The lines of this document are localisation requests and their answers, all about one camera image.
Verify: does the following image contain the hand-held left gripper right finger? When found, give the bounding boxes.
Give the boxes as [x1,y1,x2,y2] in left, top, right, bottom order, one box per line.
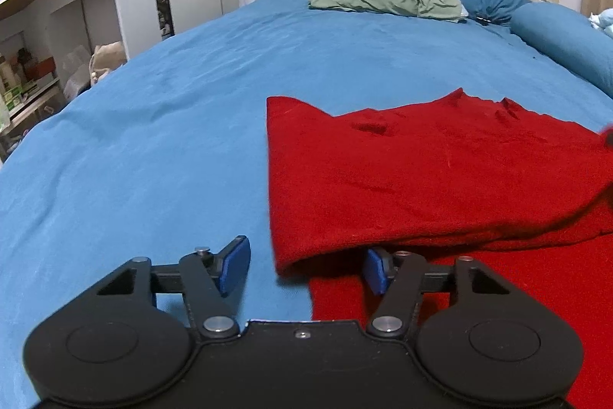
[362,247,511,339]

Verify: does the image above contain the cream cloth bag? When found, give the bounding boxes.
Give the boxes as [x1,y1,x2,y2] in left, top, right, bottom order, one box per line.
[89,42,128,88]

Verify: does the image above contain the light blue cloth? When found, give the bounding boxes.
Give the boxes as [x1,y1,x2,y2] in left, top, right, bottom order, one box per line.
[588,8,613,38]

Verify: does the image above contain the boxes on shelf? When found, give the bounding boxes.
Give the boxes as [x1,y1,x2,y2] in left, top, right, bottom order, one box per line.
[0,47,54,118]

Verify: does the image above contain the white shelf desk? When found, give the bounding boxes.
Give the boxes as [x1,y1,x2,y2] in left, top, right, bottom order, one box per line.
[0,0,162,163]

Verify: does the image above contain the red knit garment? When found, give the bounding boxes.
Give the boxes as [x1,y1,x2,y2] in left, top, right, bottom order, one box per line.
[266,88,613,409]

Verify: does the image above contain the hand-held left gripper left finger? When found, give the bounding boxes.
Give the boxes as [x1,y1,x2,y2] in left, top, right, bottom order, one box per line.
[96,235,252,341]

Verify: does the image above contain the blue long pillow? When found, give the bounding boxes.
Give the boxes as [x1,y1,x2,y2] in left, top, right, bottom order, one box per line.
[510,2,613,97]

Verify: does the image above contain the blue bed sheet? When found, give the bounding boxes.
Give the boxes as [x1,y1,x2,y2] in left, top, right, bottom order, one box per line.
[0,0,613,409]

